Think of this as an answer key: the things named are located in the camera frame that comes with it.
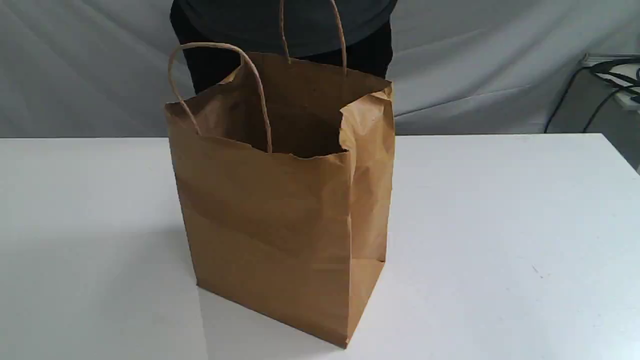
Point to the white backdrop curtain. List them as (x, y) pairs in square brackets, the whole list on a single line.
[(98, 68)]

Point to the person in dark clothes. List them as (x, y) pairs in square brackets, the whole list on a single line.
[(320, 31)]

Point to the brown paper bag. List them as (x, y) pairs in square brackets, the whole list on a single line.
[(284, 173)]

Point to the white side shelf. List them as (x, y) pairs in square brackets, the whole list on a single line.
[(621, 72)]

